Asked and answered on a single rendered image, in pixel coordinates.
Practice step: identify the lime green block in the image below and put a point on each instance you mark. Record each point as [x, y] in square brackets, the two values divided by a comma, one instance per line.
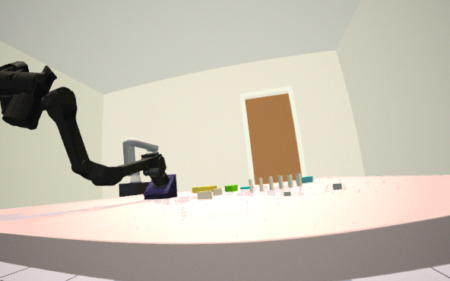
[229, 188]

